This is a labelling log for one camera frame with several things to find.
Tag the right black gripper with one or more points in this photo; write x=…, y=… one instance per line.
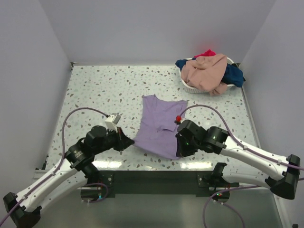
x=181, y=151

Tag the white laundry basket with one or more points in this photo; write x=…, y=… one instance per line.
x=193, y=90

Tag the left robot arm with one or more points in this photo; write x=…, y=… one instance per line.
x=25, y=206

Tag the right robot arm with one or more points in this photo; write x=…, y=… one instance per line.
x=277, y=173

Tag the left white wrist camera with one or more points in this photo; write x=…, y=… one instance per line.
x=111, y=122

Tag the red t shirt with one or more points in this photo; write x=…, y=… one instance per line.
x=208, y=53

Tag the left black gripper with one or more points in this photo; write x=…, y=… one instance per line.
x=124, y=142

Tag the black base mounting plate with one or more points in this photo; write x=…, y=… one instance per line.
x=112, y=183

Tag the navy blue t shirt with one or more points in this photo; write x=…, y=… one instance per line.
x=233, y=75

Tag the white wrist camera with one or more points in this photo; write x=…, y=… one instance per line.
x=111, y=122
x=178, y=118

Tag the peach pink t shirt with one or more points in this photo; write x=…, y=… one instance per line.
x=206, y=73

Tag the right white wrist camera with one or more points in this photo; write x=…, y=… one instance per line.
x=178, y=118

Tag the lavender t shirt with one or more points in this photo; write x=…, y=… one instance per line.
x=158, y=128

